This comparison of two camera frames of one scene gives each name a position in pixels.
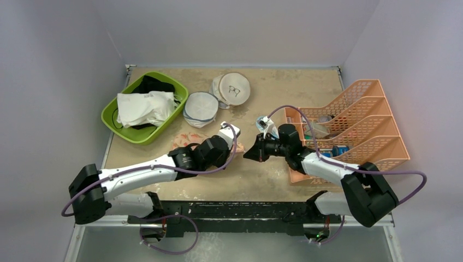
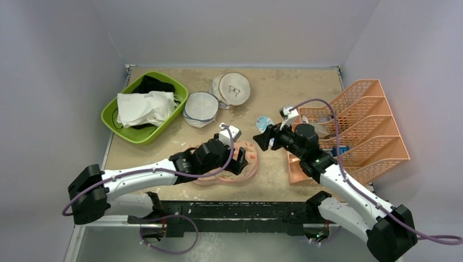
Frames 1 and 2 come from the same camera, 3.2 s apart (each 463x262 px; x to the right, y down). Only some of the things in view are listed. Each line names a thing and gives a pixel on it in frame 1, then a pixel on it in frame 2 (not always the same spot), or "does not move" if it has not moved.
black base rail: [227, 219] does not move
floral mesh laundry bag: [191, 140] to [226, 176]
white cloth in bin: [153, 107] does not move
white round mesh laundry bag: [200, 109] does not move
